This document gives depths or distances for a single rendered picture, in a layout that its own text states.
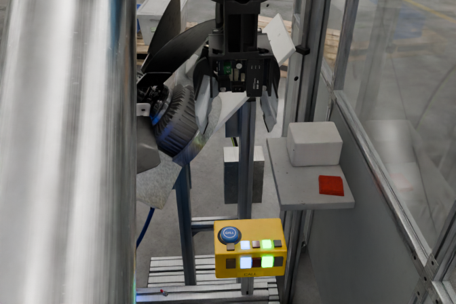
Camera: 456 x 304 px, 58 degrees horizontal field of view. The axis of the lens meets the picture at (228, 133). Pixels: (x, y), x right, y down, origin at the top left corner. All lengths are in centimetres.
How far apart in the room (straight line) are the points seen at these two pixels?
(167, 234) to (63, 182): 221
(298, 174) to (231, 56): 103
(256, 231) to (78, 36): 80
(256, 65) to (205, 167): 235
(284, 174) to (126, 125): 124
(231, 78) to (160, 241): 195
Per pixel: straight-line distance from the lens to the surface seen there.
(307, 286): 221
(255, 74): 47
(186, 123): 120
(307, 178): 144
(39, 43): 23
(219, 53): 46
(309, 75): 157
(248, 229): 98
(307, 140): 143
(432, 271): 107
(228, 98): 125
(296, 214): 162
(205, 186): 264
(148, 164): 98
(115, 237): 20
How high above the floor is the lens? 181
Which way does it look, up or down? 36 degrees down
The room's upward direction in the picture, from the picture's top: straight up
